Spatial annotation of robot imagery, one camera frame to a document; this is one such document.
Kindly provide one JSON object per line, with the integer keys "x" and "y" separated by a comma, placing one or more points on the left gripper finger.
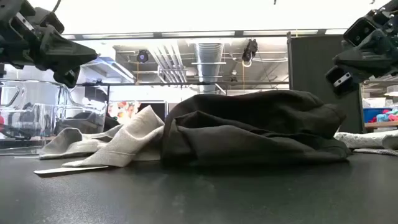
{"x": 65, "y": 53}
{"x": 69, "y": 77}

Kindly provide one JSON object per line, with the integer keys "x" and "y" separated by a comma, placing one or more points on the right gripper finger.
{"x": 373, "y": 59}
{"x": 340, "y": 82}

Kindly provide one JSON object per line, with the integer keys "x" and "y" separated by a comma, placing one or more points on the white waffle-weave towel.
{"x": 360, "y": 140}

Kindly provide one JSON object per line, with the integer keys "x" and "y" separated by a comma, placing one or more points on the black towel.
{"x": 248, "y": 130}

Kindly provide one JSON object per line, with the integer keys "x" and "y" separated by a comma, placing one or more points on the clear plastic basket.
{"x": 37, "y": 124}

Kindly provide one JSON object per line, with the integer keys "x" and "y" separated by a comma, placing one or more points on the dark partition panel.
{"x": 311, "y": 68}

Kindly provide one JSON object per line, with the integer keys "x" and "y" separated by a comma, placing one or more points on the blue storage bin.
{"x": 371, "y": 113}

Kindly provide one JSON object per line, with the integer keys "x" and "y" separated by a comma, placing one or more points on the pile of colourful cloths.
{"x": 387, "y": 117}

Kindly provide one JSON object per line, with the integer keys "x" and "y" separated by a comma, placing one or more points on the wooden shelf board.
{"x": 381, "y": 125}

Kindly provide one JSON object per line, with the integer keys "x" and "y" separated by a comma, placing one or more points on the round black ceiling fixture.
{"x": 142, "y": 56}

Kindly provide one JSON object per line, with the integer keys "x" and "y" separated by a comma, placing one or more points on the beige grey towel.
{"x": 130, "y": 137}

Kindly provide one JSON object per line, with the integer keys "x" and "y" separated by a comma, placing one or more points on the white flat strip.
{"x": 68, "y": 170}

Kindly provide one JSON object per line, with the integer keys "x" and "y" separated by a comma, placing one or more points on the black hanging device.
{"x": 249, "y": 51}

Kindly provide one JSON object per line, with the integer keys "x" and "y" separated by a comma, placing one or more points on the colourful wall picture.
{"x": 124, "y": 112}

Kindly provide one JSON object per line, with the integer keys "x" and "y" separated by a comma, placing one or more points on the horizontal metal frame bar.
{"x": 186, "y": 83}

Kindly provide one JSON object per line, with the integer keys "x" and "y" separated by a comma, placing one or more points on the silver ventilation duct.
{"x": 209, "y": 62}

